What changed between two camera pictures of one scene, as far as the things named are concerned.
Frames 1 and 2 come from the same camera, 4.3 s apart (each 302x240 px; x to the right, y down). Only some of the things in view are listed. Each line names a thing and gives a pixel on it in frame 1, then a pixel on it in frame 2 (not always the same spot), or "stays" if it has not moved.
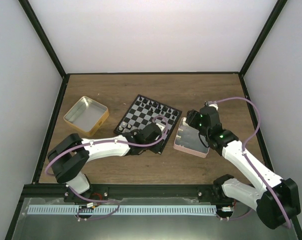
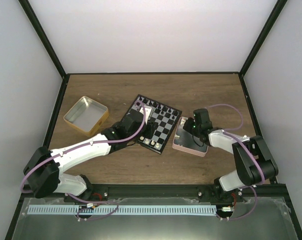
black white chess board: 144,111 stays
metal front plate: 235,219 stays
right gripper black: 191,119 → 187,125
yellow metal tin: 86,115 stays
